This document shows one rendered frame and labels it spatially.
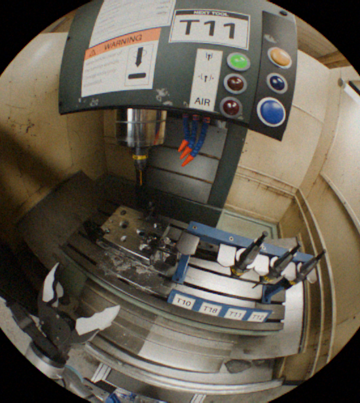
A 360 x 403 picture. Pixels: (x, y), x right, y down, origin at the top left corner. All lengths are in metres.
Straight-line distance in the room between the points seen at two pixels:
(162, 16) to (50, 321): 0.48
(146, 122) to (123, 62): 0.20
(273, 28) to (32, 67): 1.34
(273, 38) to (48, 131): 1.37
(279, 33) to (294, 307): 1.07
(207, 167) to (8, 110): 1.44
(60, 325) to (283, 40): 0.49
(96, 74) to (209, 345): 1.00
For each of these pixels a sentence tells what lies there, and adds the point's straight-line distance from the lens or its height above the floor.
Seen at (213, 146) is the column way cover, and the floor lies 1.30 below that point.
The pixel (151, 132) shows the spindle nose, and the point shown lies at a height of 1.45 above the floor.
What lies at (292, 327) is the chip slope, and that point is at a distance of 1.01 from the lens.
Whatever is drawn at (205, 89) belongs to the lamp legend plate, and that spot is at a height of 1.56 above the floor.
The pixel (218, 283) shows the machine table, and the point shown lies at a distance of 0.73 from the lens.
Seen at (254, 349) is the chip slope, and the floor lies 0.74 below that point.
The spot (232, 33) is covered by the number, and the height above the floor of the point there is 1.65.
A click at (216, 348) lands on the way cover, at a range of 0.88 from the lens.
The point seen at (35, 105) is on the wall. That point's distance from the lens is 1.33.
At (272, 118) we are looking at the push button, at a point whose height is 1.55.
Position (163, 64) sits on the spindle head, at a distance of 0.22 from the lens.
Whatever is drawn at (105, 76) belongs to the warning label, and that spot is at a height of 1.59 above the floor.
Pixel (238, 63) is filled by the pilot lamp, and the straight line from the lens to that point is 0.20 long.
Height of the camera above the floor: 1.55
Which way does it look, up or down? 39 degrees down
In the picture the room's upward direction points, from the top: 8 degrees clockwise
